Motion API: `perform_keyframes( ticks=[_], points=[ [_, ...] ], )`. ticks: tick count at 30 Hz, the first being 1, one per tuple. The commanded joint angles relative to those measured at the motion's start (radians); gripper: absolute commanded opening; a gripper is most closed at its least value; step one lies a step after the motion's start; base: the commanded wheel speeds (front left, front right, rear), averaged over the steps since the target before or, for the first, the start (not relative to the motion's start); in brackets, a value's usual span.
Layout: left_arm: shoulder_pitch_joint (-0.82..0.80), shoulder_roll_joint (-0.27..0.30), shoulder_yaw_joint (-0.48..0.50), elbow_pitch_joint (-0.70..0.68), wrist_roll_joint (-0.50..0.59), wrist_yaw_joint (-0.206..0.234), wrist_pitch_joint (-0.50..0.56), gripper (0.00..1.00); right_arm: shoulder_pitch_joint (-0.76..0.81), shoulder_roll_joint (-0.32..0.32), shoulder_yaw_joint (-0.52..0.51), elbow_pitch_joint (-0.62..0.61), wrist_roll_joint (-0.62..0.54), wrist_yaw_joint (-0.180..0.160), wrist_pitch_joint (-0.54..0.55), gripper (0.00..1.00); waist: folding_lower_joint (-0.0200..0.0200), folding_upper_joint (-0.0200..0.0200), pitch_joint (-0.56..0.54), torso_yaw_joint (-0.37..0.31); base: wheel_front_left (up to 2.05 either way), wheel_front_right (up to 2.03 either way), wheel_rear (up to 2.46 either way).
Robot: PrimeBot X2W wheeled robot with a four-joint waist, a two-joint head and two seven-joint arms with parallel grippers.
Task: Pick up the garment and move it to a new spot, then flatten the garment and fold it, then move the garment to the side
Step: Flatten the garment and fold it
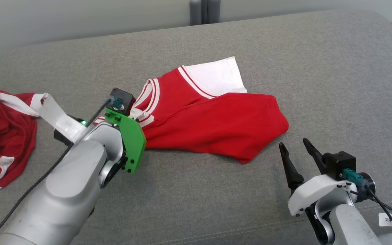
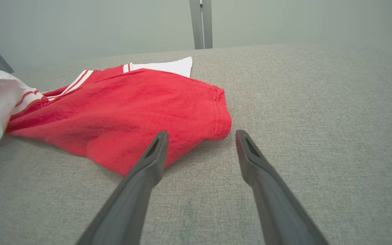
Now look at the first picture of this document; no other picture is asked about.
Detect red white sports shorts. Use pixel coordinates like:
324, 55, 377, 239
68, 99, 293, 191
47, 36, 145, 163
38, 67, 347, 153
0, 85, 87, 198

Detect black right camera cable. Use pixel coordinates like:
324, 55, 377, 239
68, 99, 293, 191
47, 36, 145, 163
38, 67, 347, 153
343, 168, 392, 245

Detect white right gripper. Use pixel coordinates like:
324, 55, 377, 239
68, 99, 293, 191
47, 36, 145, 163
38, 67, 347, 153
279, 138, 358, 217

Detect red white basketball jersey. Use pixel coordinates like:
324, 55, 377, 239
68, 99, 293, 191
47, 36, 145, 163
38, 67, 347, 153
94, 56, 289, 164

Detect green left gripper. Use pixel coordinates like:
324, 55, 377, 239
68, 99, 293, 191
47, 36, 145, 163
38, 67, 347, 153
105, 108, 147, 174

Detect grey partition post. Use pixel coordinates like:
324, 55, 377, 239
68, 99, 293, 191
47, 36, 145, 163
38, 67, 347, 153
206, 0, 221, 23
189, 0, 204, 26

